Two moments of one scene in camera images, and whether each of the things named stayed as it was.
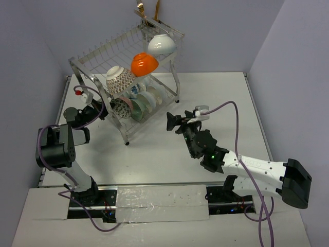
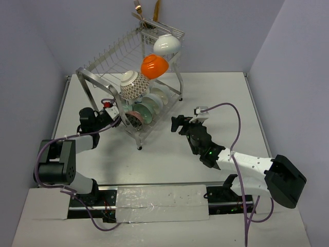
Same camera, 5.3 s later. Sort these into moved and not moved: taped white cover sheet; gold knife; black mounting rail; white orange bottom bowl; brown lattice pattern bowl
Moved: white orange bottom bowl; brown lattice pattern bowl
Not moved: taped white cover sheet; black mounting rail; gold knife
